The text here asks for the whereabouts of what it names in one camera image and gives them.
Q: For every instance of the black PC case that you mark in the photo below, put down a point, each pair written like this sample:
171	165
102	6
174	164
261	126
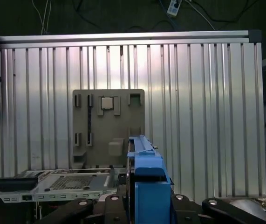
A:
65	197

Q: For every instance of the white power strip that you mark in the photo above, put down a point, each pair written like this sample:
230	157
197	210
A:
174	8

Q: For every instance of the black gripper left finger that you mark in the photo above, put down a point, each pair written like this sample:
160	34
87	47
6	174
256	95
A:
114	210

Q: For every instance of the grey parts rack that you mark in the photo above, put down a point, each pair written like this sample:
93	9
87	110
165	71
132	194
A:
109	126

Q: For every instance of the silver CPU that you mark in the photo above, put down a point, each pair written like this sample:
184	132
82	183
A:
107	102

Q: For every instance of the hard disk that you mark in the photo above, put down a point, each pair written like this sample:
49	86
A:
149	168

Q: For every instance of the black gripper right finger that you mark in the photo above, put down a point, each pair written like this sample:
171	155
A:
228	210

